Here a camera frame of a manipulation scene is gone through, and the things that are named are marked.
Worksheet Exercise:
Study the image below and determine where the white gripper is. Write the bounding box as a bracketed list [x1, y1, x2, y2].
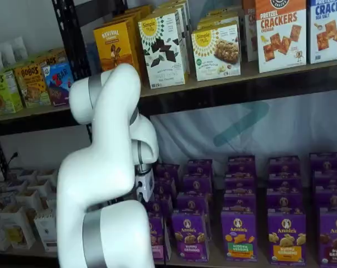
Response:
[135, 170, 155, 202]

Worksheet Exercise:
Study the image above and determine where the purple Annie's box violet patch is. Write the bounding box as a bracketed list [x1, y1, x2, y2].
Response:
[182, 174, 214, 195]
[171, 212, 211, 263]
[176, 192, 213, 216]
[186, 159, 214, 176]

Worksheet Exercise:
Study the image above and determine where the Annie's hidden veggies box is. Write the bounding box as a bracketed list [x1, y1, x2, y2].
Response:
[224, 174, 257, 195]
[223, 192, 257, 213]
[220, 210, 259, 262]
[227, 155, 256, 176]

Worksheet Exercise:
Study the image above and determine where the Simple Mills sweet thins box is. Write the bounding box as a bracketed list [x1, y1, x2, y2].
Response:
[137, 8, 190, 89]
[153, 0, 191, 17]

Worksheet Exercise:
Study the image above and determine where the blue Zbar box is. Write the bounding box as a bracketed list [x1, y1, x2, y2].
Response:
[42, 61, 74, 107]

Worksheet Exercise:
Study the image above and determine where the Simple Mills bar box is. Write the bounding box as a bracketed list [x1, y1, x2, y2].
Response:
[196, 9, 240, 28]
[190, 20, 242, 82]

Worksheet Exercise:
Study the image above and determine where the purple Annie's box orange patch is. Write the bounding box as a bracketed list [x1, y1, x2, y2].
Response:
[266, 192, 305, 214]
[267, 156, 302, 175]
[266, 173, 303, 195]
[267, 211, 307, 266]

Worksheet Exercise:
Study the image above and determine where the yellow Revival snack box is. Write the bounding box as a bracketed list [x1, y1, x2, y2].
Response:
[93, 21, 141, 80]
[112, 4, 155, 79]

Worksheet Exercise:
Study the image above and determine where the yellow Bobo's box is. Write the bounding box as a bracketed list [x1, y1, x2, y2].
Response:
[13, 63, 51, 109]

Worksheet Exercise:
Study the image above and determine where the orange Bobo's box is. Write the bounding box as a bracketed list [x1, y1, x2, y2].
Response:
[36, 49, 68, 68]

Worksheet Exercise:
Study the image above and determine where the green Bobo's box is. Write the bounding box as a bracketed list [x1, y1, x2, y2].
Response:
[0, 69, 23, 116]

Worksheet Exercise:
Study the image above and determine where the cheddar pretzel crackers box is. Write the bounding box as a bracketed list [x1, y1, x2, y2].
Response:
[242, 0, 258, 63]
[254, 0, 308, 74]

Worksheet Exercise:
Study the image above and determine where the Annie's chocolate bunny grahams box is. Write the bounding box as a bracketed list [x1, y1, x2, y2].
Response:
[318, 207, 337, 268]
[312, 169, 337, 189]
[309, 152, 337, 173]
[315, 186, 337, 210]

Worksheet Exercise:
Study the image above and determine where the blue sea salt crackers box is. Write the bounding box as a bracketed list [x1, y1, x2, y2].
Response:
[309, 0, 337, 65]

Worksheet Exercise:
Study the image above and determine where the white carton dark emblem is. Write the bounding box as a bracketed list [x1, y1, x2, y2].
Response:
[33, 208, 58, 252]

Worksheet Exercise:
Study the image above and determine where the white carton yellow print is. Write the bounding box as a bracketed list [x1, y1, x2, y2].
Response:
[0, 205, 37, 249]

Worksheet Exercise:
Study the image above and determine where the white backdrop sheet teal logo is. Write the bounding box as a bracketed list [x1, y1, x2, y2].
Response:
[150, 89, 337, 190]

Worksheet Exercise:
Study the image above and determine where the black wall plug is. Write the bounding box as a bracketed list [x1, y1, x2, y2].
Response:
[8, 151, 20, 168]

